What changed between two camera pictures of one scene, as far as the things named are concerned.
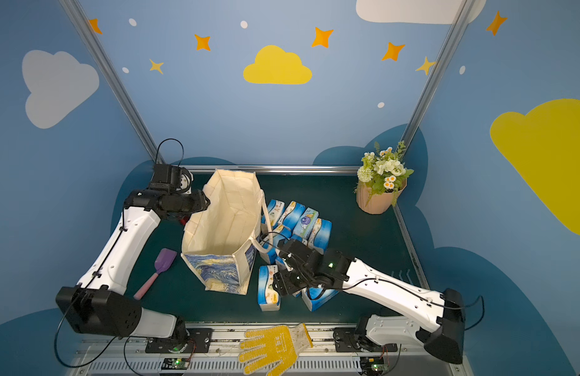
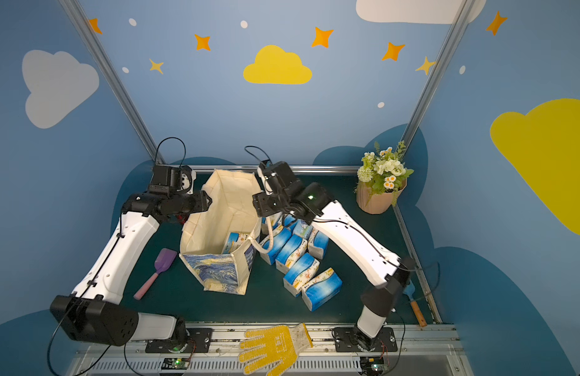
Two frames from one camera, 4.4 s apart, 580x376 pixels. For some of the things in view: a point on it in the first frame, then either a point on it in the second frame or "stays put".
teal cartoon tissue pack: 305,224 stays put
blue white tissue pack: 268,298 to 233,240
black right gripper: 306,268 to 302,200
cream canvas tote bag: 219,241 stays put
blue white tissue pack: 320,236 stays put
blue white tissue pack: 315,297 stays put
